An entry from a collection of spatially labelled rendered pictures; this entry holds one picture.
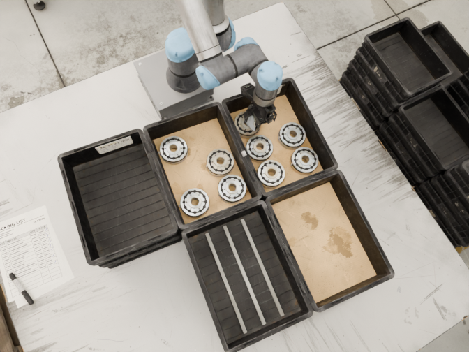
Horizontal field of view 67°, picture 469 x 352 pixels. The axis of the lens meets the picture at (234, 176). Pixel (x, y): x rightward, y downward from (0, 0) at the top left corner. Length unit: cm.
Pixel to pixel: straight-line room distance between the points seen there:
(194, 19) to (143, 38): 165
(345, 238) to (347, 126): 54
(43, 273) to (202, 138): 77
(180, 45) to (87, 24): 160
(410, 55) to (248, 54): 133
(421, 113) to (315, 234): 118
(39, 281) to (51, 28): 190
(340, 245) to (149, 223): 68
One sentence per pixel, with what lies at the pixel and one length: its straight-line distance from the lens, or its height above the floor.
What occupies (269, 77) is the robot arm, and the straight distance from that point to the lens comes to 107.
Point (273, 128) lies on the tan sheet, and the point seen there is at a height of 83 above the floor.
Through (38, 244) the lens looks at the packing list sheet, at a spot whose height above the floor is 70.
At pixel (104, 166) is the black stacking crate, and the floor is 83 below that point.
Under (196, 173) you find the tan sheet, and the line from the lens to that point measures 132.
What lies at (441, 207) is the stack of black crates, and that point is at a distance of 223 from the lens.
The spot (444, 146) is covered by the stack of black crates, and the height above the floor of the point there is 38.
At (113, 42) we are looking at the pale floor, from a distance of 274.
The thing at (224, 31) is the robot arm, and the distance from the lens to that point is 136.
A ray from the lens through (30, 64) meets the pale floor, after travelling 280.
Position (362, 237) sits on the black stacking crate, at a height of 86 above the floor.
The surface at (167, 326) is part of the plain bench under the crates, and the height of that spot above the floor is 70.
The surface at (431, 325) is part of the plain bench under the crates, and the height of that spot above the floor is 70.
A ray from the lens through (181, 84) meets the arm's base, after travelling 147.
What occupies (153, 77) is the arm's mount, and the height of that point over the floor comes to 81.
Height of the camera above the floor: 208
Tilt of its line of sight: 72 degrees down
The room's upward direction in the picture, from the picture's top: 12 degrees clockwise
